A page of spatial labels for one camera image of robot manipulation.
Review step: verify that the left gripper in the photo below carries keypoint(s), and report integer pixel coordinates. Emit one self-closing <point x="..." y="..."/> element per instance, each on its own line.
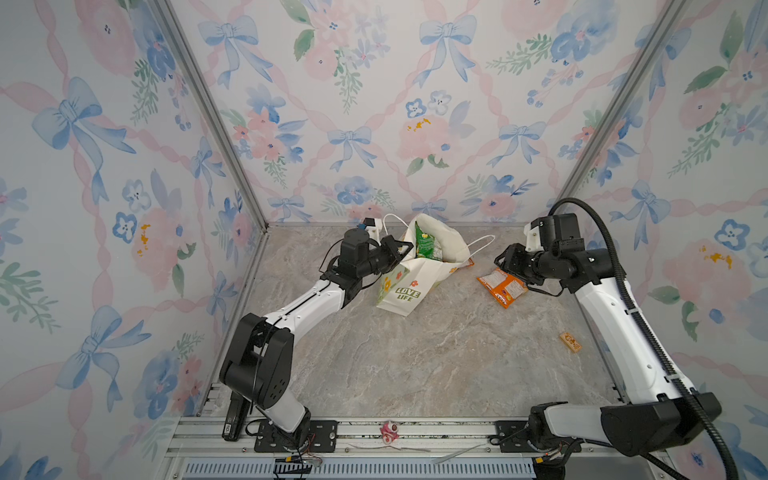
<point x="389" y="248"/>

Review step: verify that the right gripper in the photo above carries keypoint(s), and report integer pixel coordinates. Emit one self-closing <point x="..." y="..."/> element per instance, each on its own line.
<point x="512" y="255"/>

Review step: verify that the green snack pack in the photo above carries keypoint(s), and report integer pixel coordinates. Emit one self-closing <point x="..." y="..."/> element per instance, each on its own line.
<point x="427" y="245"/>

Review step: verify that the white paper bag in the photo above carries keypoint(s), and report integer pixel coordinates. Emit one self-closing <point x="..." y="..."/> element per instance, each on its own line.
<point x="405" y="287"/>

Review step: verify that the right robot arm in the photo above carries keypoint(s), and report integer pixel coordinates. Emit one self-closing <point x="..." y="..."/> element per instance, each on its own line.
<point x="659" y="408"/>

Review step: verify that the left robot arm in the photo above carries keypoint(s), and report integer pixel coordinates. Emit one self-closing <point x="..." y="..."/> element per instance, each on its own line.
<point x="257" y="365"/>

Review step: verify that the orange snack pack right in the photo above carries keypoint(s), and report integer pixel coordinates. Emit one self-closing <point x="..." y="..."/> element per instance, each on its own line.
<point x="505" y="288"/>

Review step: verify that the pink toy figure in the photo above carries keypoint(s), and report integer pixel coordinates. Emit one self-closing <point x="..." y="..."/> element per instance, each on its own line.
<point x="389" y="432"/>

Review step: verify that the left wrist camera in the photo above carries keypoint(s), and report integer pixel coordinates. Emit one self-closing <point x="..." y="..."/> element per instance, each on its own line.
<point x="373" y="226"/>

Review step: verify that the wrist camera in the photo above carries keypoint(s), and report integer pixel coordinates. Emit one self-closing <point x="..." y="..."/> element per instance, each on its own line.
<point x="532" y="237"/>
<point x="373" y="226"/>

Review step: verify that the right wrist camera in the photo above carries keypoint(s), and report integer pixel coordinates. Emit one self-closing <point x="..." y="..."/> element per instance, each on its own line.
<point x="532" y="237"/>

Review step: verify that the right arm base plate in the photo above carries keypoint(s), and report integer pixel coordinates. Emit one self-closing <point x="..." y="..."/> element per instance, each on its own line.
<point x="516" y="436"/>

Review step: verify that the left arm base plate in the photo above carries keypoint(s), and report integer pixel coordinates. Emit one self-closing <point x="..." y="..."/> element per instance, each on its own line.
<point x="315" y="436"/>

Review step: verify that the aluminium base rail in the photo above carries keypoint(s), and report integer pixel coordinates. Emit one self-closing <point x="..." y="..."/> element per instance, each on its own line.
<point x="424" y="448"/>

